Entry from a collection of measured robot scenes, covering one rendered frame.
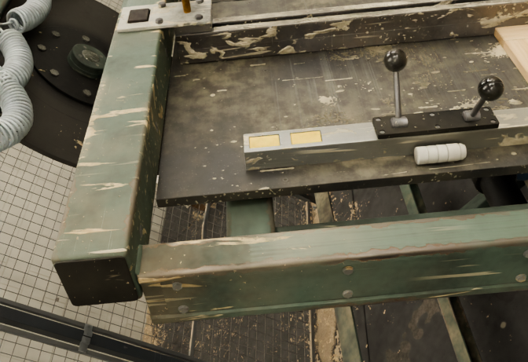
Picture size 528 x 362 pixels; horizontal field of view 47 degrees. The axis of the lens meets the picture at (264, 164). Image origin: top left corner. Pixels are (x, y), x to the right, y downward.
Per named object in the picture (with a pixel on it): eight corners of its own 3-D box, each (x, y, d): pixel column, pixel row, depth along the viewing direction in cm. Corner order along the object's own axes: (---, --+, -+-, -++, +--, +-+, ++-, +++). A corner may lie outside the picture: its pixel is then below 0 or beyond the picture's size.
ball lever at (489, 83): (482, 128, 100) (511, 93, 87) (460, 130, 100) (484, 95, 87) (478, 107, 101) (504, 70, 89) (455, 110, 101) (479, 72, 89)
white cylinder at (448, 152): (417, 168, 98) (465, 163, 98) (419, 155, 97) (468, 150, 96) (412, 156, 101) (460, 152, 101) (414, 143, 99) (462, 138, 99)
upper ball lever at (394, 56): (413, 130, 98) (409, 47, 96) (390, 133, 98) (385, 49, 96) (408, 127, 102) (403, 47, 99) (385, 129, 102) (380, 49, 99)
